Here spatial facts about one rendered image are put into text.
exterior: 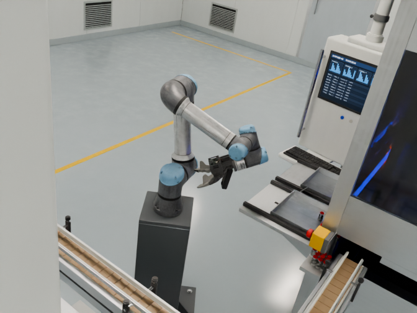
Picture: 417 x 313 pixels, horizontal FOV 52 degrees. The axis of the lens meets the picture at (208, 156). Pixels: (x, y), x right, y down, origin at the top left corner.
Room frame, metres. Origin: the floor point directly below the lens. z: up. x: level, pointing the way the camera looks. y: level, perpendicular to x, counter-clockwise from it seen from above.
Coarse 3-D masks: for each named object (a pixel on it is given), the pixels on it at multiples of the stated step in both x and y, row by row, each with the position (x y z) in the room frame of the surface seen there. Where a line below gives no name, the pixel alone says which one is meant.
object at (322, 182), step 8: (320, 168) 2.16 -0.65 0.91; (312, 176) 2.09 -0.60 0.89; (320, 176) 2.12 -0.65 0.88; (328, 176) 2.13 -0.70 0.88; (336, 176) 2.11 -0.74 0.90; (304, 184) 2.00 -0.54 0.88; (312, 184) 2.01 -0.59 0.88; (320, 184) 2.03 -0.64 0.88; (328, 184) 2.04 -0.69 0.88; (312, 192) 1.91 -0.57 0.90; (320, 192) 1.95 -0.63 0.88; (328, 192) 1.96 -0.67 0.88
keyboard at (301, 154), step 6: (288, 150) 2.48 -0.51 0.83; (294, 150) 2.49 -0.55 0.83; (300, 150) 2.51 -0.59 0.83; (294, 156) 2.43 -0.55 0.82; (300, 156) 2.42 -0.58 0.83; (306, 156) 2.43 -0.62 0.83; (312, 156) 2.45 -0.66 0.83; (312, 162) 2.37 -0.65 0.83; (318, 162) 2.39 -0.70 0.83; (324, 162) 2.40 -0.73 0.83; (324, 168) 2.32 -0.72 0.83; (330, 168) 2.34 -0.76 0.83; (336, 168) 2.34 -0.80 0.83; (336, 174) 2.27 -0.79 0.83
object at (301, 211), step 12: (288, 204) 1.78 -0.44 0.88; (300, 204) 1.80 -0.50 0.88; (312, 204) 1.82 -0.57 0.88; (324, 204) 1.79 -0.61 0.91; (276, 216) 1.64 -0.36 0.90; (288, 216) 1.68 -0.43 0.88; (300, 216) 1.70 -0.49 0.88; (312, 216) 1.72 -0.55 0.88; (324, 216) 1.73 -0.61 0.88; (300, 228) 1.58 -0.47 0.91; (312, 228) 1.62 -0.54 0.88
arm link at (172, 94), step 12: (168, 84) 1.76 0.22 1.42; (180, 84) 1.78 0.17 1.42; (168, 96) 1.71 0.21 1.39; (180, 96) 1.71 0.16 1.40; (168, 108) 1.70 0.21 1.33; (180, 108) 1.68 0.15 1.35; (192, 108) 1.69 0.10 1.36; (192, 120) 1.66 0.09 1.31; (204, 120) 1.66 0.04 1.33; (216, 120) 1.68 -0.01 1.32; (204, 132) 1.65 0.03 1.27; (216, 132) 1.63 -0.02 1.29; (228, 132) 1.64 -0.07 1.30; (228, 144) 1.61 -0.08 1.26; (240, 144) 1.60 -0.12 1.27; (252, 144) 1.67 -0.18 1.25; (240, 156) 1.57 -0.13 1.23
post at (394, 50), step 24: (408, 0) 1.46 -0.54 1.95; (408, 24) 1.44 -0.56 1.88; (384, 48) 1.47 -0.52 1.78; (384, 72) 1.45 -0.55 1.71; (384, 96) 1.44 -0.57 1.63; (360, 120) 1.47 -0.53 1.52; (360, 144) 1.45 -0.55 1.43; (360, 168) 1.44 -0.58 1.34; (336, 192) 1.46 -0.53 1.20; (336, 216) 1.45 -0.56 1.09; (312, 288) 1.44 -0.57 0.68
